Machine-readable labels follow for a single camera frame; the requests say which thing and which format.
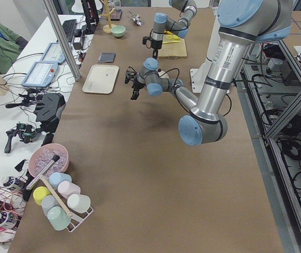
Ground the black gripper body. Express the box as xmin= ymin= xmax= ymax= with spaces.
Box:
xmin=125 ymin=67 xmax=145 ymax=90
xmin=142 ymin=35 xmax=163 ymax=51

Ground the cream round plate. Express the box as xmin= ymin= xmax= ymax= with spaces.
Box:
xmin=158 ymin=71 xmax=169 ymax=79

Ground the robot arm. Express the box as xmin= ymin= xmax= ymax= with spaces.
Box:
xmin=125 ymin=1 xmax=293 ymax=145
xmin=142 ymin=0 xmax=197 ymax=59

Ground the cream rabbit tray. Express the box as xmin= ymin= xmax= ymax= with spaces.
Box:
xmin=82 ymin=64 xmax=119 ymax=94

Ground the yellow plastic knife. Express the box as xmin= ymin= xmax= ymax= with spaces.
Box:
xmin=163 ymin=40 xmax=181 ymax=44

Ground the wooden cutting board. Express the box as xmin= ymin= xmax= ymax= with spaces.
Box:
xmin=158 ymin=34 xmax=187 ymax=59

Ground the metal scoop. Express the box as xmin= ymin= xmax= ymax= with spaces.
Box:
xmin=128 ymin=10 xmax=144 ymax=26

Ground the grey folded cloth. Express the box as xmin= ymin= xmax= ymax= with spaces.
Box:
xmin=98 ymin=52 xmax=116 ymax=63

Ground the green bowl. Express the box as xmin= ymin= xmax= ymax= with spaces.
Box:
xmin=111 ymin=25 xmax=126 ymax=38

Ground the wooden mug tree stand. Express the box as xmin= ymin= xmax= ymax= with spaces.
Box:
xmin=101 ymin=0 xmax=116 ymax=34

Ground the teach pendant far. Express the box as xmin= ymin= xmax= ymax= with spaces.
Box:
xmin=41 ymin=42 xmax=66 ymax=64

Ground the teach pendant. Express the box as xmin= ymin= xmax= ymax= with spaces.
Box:
xmin=22 ymin=61 xmax=58 ymax=87
xmin=41 ymin=42 xmax=66 ymax=64

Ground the black keyboard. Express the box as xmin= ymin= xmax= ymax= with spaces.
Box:
xmin=62 ymin=19 xmax=77 ymax=43

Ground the teach pendant near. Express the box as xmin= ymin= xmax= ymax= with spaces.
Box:
xmin=22 ymin=61 xmax=58 ymax=87

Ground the pink bowl with ice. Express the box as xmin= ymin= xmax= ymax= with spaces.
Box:
xmin=28 ymin=143 xmax=69 ymax=177

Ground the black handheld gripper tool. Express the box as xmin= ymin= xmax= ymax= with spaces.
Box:
xmin=4 ymin=123 xmax=42 ymax=153

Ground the blue plastic cup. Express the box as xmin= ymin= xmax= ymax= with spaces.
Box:
xmin=48 ymin=172 xmax=72 ymax=189

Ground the pink plastic cup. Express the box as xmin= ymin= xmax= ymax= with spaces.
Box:
xmin=57 ymin=180 xmax=81 ymax=199

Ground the white plastic cup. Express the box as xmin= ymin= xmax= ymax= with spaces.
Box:
xmin=67 ymin=194 xmax=91 ymax=213

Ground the yellow plastic cup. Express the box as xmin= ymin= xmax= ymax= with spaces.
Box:
xmin=33 ymin=186 xmax=51 ymax=206

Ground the grey plastic cup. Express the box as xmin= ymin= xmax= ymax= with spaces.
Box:
xmin=41 ymin=195 xmax=59 ymax=217

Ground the green plastic cup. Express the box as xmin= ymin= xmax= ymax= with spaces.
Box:
xmin=47 ymin=206 xmax=71 ymax=231

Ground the black frame object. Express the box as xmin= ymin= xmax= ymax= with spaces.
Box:
xmin=111 ymin=10 xmax=122 ymax=21

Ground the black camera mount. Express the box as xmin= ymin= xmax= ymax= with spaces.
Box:
xmin=34 ymin=93 xmax=66 ymax=146

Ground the metal scoop handle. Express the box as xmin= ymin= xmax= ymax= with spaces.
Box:
xmin=26 ymin=155 xmax=60 ymax=191

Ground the aluminium frame post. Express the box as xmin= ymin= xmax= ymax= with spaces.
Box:
xmin=43 ymin=0 xmax=81 ymax=81

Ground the wooden rack handle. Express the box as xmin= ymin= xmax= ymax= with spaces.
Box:
xmin=39 ymin=176 xmax=73 ymax=217

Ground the white wire cup rack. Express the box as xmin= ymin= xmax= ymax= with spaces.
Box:
xmin=39 ymin=181 xmax=94 ymax=233

